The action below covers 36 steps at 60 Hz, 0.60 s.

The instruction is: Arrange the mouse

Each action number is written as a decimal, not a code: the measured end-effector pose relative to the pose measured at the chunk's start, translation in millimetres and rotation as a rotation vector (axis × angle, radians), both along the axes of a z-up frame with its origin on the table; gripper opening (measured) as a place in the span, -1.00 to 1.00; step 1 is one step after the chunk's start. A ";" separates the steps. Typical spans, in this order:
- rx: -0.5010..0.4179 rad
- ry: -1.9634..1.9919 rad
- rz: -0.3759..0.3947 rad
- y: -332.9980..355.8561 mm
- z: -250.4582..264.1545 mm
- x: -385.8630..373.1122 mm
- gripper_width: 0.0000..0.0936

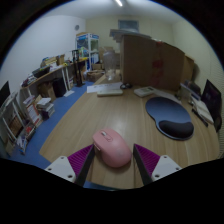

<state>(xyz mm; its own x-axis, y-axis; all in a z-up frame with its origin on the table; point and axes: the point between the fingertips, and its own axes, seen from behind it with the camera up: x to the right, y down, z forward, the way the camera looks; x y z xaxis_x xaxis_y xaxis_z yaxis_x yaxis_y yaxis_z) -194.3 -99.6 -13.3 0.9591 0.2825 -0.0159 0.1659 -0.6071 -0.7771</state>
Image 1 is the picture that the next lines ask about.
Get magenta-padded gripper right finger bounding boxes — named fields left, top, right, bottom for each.
left=133, top=143, right=183, bottom=186

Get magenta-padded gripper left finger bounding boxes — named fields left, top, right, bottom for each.
left=44, top=143, right=96, bottom=188

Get pink computer mouse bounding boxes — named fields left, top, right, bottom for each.
left=92, top=128, right=133, bottom=169

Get blue mouse pad, black wrist rest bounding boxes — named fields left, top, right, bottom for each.
left=145, top=96, right=195, bottom=141

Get black marker pen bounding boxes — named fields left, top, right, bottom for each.
left=191, top=108, right=209, bottom=128

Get pile of books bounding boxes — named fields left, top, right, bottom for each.
left=23, top=94, right=56, bottom=121

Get white bookshelf unit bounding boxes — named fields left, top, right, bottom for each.
left=0, top=93, right=38, bottom=156

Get white open book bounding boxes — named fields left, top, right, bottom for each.
left=191, top=99, right=215, bottom=125

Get white paper sheet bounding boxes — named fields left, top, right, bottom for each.
left=153, top=88, right=184, bottom=104
left=86, top=82, right=124, bottom=94

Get brown cardboard box under desk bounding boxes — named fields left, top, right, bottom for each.
left=37, top=82, right=56, bottom=101

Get white remote control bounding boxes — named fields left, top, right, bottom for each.
left=133, top=86, right=156, bottom=98

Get blue flat box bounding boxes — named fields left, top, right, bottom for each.
left=179, top=82, right=201, bottom=101

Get black computer tower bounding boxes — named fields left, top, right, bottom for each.
left=52, top=78, right=68, bottom=98

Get black computer monitor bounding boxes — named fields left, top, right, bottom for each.
left=200, top=78, right=223, bottom=133

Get white flat rectangular device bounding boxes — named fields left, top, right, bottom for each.
left=96, top=88, right=124, bottom=98

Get wooden side desk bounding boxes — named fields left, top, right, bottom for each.
left=19, top=58, right=89, bottom=101

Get black flat screen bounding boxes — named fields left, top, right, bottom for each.
left=0, top=80, right=11, bottom=108

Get open cardboard box on floor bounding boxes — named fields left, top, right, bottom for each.
left=85, top=69, right=105, bottom=83

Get black floor stand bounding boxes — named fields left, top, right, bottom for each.
left=71, top=49, right=86, bottom=88

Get small brown cardboard box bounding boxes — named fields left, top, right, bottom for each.
left=182, top=54, right=196, bottom=84

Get large brown cardboard box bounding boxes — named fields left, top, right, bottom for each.
left=120, top=33, right=186, bottom=93

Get clear plastic jar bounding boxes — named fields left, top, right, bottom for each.
left=102, top=49, right=118, bottom=81

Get blue and white display cabinet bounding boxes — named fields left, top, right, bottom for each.
left=75, top=32, right=100, bottom=72

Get grey flat sheets stack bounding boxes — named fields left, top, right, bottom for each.
left=109, top=28, right=152, bottom=43

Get grey door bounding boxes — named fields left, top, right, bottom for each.
left=117, top=19, right=140, bottom=33

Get black coiled cable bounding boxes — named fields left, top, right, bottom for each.
left=119, top=82, right=133, bottom=90

